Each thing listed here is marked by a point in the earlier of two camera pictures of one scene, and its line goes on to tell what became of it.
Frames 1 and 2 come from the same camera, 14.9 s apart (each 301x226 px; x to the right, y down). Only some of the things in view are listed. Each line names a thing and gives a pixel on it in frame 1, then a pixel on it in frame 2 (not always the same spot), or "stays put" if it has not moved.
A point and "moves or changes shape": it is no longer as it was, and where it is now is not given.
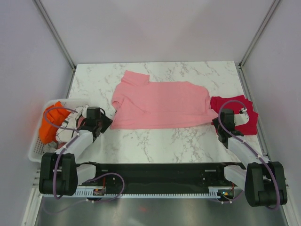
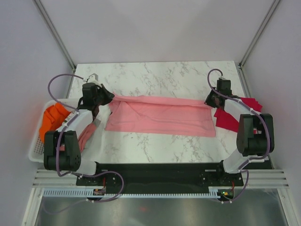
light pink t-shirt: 140,104 moves or changes shape
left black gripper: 106,121 -> 108,96
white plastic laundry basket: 36,147 stays put
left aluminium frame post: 55,33 stays put
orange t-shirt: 56,116 stays put
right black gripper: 215,122 -> 208,100
